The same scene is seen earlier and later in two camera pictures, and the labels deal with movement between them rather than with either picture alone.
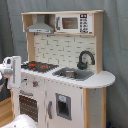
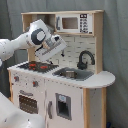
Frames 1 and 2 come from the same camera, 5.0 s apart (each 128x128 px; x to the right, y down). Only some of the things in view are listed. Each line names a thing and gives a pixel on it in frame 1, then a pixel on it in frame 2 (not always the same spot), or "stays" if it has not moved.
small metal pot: x=69 y=73 stays
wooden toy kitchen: x=62 y=82 stays
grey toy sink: x=81 y=75 stays
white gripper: x=12 y=66 to x=50 y=47
